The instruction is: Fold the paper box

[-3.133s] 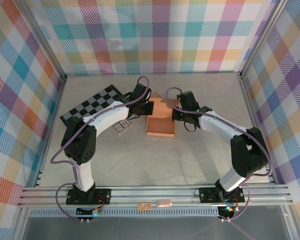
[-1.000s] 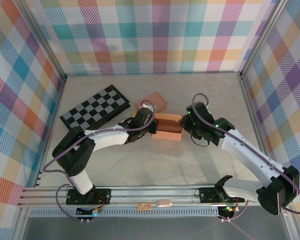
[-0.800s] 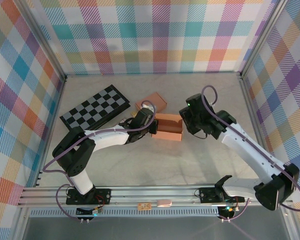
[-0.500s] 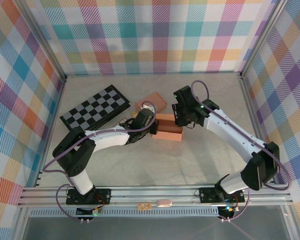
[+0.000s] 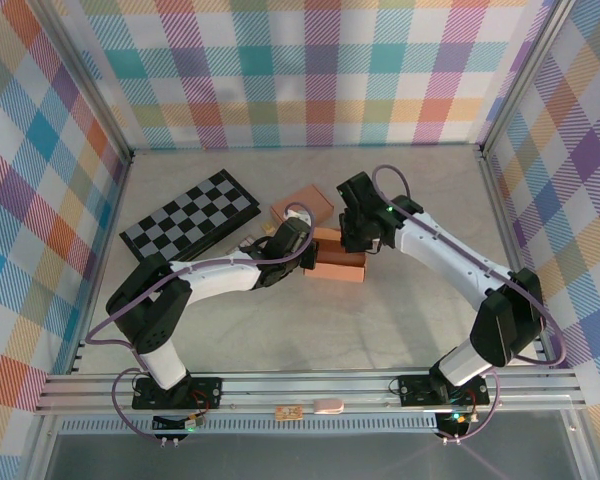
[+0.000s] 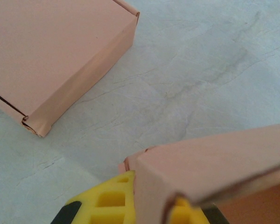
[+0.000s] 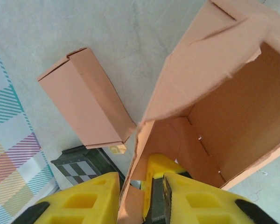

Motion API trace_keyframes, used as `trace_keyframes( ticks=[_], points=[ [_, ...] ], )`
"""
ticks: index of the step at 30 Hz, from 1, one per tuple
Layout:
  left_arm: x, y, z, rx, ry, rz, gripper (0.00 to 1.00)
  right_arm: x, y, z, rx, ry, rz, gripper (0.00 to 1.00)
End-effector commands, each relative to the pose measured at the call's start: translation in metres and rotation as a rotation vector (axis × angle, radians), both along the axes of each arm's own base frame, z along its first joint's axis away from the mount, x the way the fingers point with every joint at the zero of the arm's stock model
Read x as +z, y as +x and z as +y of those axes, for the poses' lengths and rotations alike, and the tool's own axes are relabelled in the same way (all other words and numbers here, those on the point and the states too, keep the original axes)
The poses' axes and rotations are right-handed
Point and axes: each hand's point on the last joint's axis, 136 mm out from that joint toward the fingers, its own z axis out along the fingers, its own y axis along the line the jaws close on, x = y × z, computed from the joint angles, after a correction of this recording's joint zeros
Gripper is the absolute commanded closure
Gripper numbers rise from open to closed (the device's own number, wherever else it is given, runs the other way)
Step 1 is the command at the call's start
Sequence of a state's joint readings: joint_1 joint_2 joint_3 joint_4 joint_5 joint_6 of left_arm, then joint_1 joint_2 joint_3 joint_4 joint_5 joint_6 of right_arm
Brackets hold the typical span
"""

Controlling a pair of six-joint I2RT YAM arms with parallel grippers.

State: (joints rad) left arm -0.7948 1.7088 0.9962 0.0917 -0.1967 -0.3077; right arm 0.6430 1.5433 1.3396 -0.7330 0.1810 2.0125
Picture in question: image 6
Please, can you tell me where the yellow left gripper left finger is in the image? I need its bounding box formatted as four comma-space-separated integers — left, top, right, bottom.
50, 169, 138, 224

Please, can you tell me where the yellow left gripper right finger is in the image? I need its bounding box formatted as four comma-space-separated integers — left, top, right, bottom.
169, 196, 232, 224

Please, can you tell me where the pink paper box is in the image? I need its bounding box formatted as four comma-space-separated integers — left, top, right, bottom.
0, 0, 140, 138
118, 122, 280, 224

